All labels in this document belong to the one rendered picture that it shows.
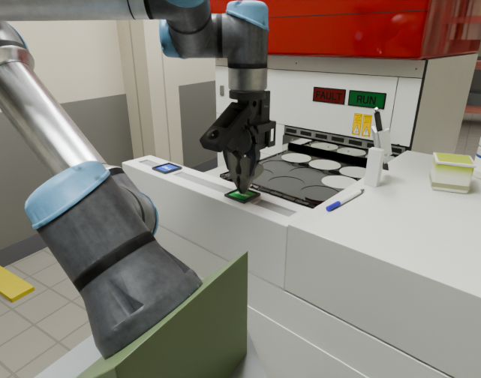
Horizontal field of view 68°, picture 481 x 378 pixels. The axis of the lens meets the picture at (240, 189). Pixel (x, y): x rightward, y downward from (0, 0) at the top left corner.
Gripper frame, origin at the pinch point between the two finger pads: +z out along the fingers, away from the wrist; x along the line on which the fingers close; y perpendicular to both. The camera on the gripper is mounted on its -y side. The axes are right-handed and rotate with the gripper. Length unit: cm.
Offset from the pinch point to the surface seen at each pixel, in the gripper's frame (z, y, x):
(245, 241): 9.1, -4.0, -5.1
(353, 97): -12, 58, 4
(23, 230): 80, 4, 184
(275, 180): 8.0, 26.0, 9.5
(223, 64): -20, 58, 61
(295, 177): 7.9, 31.5, 6.5
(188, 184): 1.9, -2.6, 13.6
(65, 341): 98, -13, 95
